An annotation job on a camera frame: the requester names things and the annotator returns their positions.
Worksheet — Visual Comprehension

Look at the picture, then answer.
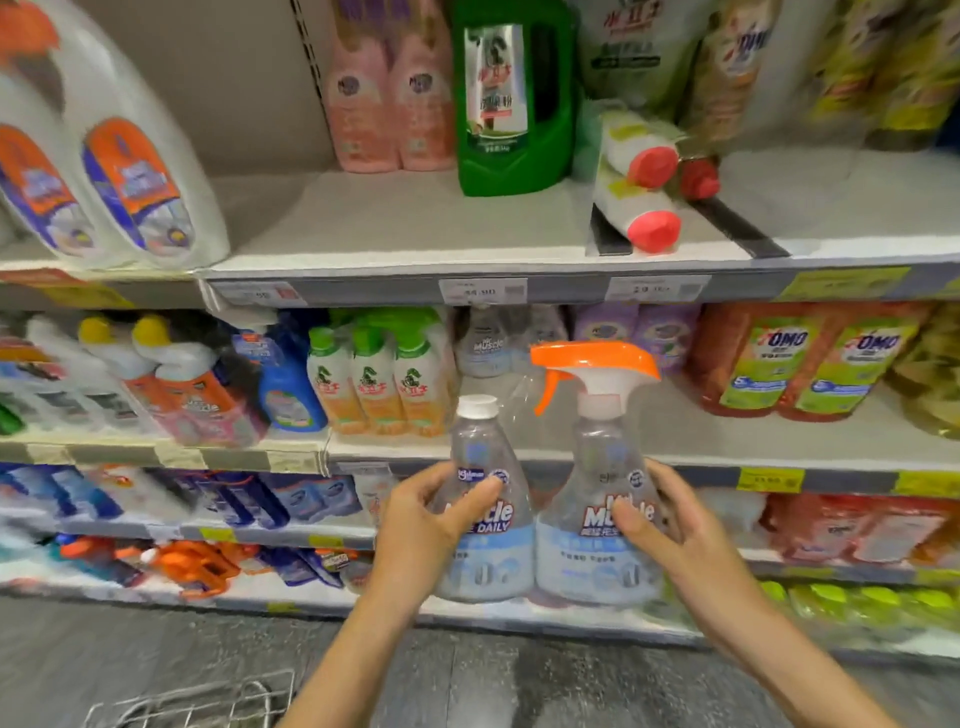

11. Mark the person's right hand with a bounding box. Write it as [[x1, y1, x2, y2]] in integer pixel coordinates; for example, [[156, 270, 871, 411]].
[[612, 457, 768, 641]]

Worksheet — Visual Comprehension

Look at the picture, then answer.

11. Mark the person's left hand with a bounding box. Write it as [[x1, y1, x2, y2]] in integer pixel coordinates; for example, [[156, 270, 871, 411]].
[[367, 460, 506, 611]]

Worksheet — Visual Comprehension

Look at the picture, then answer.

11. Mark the red white detergent pouch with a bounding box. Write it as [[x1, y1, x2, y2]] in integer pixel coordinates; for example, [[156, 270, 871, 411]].
[[762, 495, 867, 567], [852, 499, 957, 570]]

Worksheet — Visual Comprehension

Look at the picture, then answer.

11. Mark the row of lime green packets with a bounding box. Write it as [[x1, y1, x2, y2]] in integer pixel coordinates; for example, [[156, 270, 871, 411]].
[[754, 576, 960, 635]]

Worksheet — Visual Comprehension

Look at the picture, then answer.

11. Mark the row of white green-capped bottles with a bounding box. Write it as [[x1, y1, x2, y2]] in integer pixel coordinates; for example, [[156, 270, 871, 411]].
[[306, 312, 455, 441]]

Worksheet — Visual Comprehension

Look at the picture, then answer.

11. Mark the blue spray bottle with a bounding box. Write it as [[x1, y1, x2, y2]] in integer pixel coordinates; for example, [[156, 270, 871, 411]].
[[229, 319, 330, 438]]

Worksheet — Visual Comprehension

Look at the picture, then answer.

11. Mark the red green-label detergent pouch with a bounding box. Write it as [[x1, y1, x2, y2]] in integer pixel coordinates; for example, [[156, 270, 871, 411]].
[[780, 303, 933, 426], [688, 303, 821, 420]]

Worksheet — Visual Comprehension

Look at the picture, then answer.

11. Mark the cluster of orange trigger sprayers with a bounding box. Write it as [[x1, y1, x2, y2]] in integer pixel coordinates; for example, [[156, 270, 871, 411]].
[[112, 537, 245, 603]]

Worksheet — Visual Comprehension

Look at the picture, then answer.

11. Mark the purple yellow-banded cleaner bottle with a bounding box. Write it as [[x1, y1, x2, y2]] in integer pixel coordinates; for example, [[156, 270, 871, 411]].
[[631, 304, 701, 375], [571, 304, 641, 350]]

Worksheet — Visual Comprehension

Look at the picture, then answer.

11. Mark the cluster of blue cleaner bottles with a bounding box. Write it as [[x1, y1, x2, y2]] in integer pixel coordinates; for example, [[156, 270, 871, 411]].
[[0, 462, 371, 530]]

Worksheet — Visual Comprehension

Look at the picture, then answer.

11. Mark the yellow-capped pink-label cleaner bottle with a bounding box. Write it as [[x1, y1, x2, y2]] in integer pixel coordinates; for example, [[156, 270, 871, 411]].
[[130, 310, 267, 450], [75, 313, 189, 440]]

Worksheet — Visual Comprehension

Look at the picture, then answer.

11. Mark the slim white red-capped bottle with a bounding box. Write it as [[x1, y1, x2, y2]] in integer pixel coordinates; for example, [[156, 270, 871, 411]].
[[591, 157, 686, 255], [675, 150, 725, 206], [576, 100, 686, 194]]

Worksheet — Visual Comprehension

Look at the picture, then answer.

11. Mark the clear-wrapped white bottle pack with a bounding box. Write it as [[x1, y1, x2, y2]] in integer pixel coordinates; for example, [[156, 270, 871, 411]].
[[0, 315, 114, 440]]

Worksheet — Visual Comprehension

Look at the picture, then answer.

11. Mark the green capped cleaner bottle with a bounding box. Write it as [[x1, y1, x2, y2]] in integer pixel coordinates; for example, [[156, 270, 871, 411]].
[[451, 0, 581, 198]]

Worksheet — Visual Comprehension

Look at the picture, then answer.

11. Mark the pink cleaner bottle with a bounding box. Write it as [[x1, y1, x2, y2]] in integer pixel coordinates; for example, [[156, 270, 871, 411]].
[[387, 0, 461, 173], [321, 0, 401, 176]]

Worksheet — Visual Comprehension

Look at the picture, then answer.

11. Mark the white orange-trigger spray bottle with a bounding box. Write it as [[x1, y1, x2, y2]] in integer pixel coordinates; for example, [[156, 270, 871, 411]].
[[30, 0, 233, 273], [0, 67, 140, 273]]

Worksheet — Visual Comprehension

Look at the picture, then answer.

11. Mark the white green-print cleaner pouch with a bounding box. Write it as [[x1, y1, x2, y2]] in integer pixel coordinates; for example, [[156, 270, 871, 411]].
[[576, 0, 710, 116]]

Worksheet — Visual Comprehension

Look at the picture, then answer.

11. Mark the person's right forearm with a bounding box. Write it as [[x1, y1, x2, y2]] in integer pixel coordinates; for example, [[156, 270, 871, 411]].
[[702, 597, 902, 728]]

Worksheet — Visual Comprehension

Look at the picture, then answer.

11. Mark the person's left forearm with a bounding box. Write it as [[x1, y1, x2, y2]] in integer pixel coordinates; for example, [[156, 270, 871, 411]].
[[277, 588, 455, 728]]

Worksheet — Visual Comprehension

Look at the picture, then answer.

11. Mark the grey shopping cart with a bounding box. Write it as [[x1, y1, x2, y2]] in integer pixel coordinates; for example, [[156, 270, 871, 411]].
[[79, 669, 299, 728]]

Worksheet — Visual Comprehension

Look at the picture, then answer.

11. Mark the yellow price tag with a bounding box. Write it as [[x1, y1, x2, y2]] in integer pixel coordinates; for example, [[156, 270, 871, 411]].
[[733, 465, 809, 495], [778, 265, 914, 303], [894, 469, 960, 501]]

